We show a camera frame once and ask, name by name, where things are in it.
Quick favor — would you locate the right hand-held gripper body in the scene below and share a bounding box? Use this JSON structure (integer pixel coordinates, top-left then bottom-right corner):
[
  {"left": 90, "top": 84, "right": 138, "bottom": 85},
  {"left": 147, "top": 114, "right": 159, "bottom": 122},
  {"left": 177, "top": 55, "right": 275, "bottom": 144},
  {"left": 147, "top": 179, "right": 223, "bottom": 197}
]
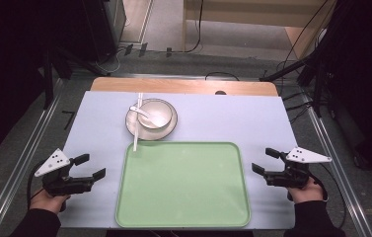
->
[{"left": 262, "top": 146, "right": 334, "bottom": 190}]

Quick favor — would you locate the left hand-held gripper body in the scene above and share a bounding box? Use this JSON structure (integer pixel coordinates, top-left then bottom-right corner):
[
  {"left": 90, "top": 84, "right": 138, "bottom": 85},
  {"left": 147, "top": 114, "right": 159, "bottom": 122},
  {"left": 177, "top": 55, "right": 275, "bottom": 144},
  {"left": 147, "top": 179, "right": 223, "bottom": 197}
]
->
[{"left": 34, "top": 147, "right": 96, "bottom": 198}]

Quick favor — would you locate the person's right hand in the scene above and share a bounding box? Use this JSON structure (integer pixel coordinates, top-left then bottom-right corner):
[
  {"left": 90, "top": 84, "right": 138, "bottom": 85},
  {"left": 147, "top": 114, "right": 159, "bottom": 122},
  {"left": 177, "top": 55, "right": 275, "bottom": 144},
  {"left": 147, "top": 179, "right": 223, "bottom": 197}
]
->
[{"left": 286, "top": 177, "right": 329, "bottom": 204}]

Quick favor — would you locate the person's left hand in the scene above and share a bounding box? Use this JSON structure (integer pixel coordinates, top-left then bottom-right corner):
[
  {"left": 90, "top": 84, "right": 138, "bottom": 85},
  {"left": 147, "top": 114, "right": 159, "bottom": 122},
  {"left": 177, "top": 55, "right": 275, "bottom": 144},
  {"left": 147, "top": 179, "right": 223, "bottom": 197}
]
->
[{"left": 29, "top": 189, "right": 71, "bottom": 215}]

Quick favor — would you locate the white chopstick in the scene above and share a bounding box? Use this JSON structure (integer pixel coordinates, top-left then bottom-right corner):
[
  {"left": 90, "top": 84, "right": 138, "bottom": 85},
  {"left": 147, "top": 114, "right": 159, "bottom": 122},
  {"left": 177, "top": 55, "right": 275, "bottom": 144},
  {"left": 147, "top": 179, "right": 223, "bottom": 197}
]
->
[
  {"left": 132, "top": 92, "right": 141, "bottom": 152},
  {"left": 134, "top": 92, "right": 144, "bottom": 152}
]

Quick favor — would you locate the pale lavender table mat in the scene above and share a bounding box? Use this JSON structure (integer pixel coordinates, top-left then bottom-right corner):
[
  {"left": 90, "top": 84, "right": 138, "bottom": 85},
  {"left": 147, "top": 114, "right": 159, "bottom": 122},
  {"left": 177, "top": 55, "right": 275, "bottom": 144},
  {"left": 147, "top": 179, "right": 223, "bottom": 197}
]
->
[{"left": 58, "top": 91, "right": 298, "bottom": 231}]

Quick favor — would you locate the white round plate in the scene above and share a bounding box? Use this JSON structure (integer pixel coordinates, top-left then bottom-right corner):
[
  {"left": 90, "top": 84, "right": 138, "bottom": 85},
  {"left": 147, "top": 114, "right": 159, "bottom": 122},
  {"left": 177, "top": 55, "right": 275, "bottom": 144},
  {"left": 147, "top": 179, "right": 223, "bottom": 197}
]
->
[{"left": 124, "top": 98, "right": 179, "bottom": 142}]

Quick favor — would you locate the green plastic tray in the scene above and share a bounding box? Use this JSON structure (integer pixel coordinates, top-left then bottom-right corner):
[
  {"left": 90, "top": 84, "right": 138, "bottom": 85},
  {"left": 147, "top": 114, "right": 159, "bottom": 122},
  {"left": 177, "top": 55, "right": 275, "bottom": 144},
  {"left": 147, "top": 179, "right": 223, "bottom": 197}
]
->
[{"left": 114, "top": 141, "right": 252, "bottom": 229}]

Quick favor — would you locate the white ceramic spoon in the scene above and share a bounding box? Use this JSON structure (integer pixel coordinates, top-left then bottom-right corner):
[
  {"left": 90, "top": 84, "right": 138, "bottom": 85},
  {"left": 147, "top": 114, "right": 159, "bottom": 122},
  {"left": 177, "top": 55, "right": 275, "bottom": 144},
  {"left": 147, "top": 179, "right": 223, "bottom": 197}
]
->
[{"left": 129, "top": 106, "right": 166, "bottom": 128}]

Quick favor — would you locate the black metal stand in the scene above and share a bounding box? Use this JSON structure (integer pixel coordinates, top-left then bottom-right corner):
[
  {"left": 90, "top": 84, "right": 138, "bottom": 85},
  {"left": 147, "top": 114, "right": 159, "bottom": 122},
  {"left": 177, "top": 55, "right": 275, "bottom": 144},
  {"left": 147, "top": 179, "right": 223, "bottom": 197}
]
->
[
  {"left": 259, "top": 0, "right": 342, "bottom": 118},
  {"left": 40, "top": 45, "right": 111, "bottom": 111}
]

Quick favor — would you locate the white round bowl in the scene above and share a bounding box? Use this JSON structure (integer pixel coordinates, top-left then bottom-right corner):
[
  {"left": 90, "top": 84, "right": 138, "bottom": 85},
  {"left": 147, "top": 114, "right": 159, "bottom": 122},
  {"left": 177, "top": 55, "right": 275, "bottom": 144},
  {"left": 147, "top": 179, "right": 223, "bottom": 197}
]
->
[{"left": 136, "top": 100, "right": 174, "bottom": 130}]

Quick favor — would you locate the dark cabinet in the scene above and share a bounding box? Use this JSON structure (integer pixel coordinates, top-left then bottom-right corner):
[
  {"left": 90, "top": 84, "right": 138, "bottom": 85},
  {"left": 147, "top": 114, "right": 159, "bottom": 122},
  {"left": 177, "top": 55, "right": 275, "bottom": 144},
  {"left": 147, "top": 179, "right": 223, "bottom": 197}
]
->
[{"left": 83, "top": 0, "right": 127, "bottom": 62}]

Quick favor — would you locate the light wooden shelf unit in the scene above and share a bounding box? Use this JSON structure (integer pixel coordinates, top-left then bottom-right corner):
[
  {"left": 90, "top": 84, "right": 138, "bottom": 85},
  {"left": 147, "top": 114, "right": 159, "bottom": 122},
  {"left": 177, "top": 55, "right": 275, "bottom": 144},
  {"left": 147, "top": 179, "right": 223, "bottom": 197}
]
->
[{"left": 182, "top": 0, "right": 337, "bottom": 61}]

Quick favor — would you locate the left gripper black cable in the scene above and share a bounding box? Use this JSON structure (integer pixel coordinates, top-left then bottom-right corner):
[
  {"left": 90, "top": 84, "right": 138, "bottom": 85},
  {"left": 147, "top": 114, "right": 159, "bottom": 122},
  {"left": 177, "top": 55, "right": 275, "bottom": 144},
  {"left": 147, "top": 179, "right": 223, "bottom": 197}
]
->
[{"left": 26, "top": 159, "right": 47, "bottom": 210}]

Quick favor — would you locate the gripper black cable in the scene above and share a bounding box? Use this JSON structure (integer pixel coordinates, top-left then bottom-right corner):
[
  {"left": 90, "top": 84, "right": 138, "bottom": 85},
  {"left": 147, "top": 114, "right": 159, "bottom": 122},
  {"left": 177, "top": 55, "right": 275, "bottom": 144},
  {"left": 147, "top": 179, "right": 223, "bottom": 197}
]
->
[
  {"left": 26, "top": 159, "right": 47, "bottom": 210},
  {"left": 307, "top": 162, "right": 348, "bottom": 230}
]

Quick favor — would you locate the aluminium floor rail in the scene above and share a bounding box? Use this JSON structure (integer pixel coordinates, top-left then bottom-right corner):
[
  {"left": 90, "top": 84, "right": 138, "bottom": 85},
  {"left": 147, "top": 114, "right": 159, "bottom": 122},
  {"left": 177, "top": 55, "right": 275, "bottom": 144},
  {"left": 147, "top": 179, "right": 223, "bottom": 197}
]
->
[
  {"left": 0, "top": 78, "right": 67, "bottom": 237},
  {"left": 300, "top": 92, "right": 372, "bottom": 237}
]

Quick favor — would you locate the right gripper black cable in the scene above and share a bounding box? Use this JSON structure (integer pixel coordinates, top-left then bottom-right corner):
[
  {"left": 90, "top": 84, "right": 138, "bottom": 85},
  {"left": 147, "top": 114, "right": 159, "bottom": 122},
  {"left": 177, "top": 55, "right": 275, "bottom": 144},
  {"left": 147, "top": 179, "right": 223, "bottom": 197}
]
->
[{"left": 307, "top": 162, "right": 348, "bottom": 230}]

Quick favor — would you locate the black looped floor cable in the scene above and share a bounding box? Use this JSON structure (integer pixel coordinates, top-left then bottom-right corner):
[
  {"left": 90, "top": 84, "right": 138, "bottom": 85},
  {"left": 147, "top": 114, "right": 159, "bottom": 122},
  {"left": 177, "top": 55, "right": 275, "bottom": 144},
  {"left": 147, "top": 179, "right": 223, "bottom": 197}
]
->
[{"left": 204, "top": 71, "right": 241, "bottom": 82}]

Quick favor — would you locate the white floor cable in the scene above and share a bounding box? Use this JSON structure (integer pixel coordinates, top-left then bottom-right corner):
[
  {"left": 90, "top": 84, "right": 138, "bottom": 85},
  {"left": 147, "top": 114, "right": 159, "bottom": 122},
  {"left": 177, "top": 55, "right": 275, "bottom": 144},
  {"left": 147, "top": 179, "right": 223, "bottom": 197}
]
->
[{"left": 94, "top": 48, "right": 126, "bottom": 74}]

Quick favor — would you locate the black hanging cable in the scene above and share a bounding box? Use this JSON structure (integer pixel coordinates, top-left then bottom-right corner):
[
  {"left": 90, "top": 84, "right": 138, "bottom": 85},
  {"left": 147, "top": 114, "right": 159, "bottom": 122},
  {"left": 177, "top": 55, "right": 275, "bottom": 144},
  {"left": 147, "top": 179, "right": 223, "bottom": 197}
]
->
[{"left": 183, "top": 0, "right": 205, "bottom": 54}]

